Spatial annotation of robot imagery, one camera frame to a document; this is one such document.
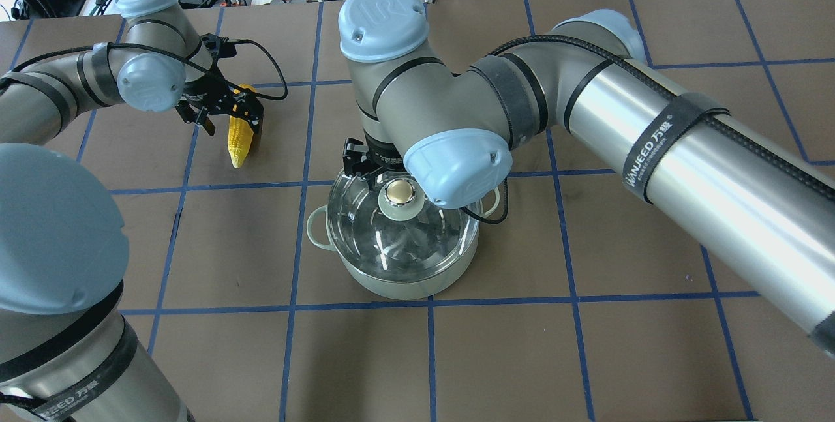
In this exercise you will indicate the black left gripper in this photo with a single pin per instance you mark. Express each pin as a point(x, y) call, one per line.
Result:
point(203, 94)

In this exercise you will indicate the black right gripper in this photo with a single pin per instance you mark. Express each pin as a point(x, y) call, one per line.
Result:
point(385, 158)

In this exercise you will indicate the yellow corn cob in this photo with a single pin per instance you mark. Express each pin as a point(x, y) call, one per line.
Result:
point(239, 144)

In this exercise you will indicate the glass pot lid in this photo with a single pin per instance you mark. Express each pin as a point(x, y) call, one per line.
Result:
point(394, 243)

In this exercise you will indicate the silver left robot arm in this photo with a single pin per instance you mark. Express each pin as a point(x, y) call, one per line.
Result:
point(68, 353)

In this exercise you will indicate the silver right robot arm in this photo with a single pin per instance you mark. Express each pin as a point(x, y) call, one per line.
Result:
point(763, 211)

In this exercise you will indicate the pale green electric pot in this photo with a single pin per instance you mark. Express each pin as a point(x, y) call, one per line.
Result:
point(401, 193)

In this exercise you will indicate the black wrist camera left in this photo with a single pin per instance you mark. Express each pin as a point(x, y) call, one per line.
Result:
point(219, 47)

